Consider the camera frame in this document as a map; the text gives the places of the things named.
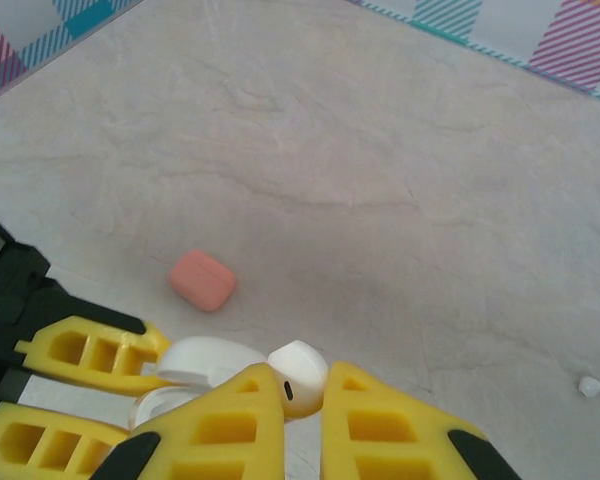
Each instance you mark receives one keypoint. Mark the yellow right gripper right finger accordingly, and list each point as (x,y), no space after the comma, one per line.
(340,450)

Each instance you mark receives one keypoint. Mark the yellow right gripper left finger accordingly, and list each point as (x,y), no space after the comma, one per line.
(190,450)

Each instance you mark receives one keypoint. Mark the white earbud charging case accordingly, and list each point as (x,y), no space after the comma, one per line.
(205,355)

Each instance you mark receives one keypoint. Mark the pink earbud charging case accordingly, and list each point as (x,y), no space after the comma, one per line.
(202,280)

